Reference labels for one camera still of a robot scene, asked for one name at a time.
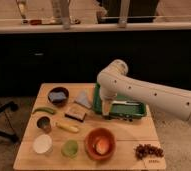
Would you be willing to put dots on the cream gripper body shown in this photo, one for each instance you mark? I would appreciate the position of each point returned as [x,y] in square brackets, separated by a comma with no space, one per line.
[106,107]

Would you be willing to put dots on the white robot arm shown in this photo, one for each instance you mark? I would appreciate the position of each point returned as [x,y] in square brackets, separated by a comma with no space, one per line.
[113,80]

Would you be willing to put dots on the green cup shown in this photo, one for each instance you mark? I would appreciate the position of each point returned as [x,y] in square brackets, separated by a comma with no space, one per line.
[70,148]

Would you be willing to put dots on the small metal cup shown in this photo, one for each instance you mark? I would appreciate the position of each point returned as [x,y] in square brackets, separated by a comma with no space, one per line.
[44,124]

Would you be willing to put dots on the white cup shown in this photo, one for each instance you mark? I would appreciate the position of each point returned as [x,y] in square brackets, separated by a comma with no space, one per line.
[42,144]

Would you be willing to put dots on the green plastic tray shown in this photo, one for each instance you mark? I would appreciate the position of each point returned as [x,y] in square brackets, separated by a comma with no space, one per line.
[119,111]

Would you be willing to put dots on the brown black block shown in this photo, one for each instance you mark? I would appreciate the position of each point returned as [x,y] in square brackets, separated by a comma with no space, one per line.
[76,114]

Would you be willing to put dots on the orange bowl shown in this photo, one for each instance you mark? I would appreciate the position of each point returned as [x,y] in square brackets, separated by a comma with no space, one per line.
[91,139]

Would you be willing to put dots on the orange fruit in bowl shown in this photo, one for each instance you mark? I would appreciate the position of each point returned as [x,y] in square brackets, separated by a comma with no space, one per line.
[102,146]

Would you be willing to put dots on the dark brown bowl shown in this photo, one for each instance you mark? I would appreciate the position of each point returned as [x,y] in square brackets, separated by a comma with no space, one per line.
[59,103]

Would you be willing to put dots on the blue sponge in bowl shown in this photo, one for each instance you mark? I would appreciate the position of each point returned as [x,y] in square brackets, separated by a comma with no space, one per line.
[57,96]

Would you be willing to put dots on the bunch of red grapes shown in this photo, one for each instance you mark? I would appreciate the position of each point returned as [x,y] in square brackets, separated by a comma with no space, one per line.
[144,150]

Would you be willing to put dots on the black office chair base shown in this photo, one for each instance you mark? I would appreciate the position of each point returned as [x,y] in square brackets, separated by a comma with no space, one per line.
[6,129]

